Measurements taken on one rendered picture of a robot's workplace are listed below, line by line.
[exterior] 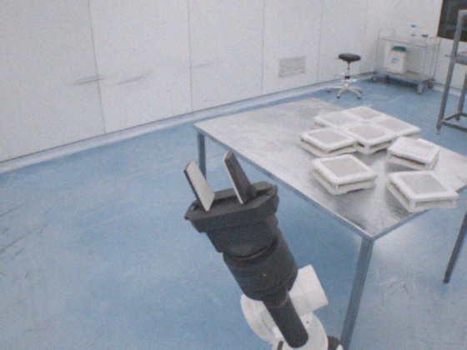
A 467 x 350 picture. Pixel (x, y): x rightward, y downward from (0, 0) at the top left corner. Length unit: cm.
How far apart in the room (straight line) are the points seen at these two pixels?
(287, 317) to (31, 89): 406
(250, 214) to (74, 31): 406
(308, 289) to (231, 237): 15
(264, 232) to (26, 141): 415
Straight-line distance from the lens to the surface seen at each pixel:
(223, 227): 51
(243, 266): 53
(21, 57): 435
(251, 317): 61
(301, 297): 59
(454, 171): 240
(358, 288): 190
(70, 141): 467
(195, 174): 50
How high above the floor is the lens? 181
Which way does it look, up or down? 28 degrees down
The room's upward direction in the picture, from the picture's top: straight up
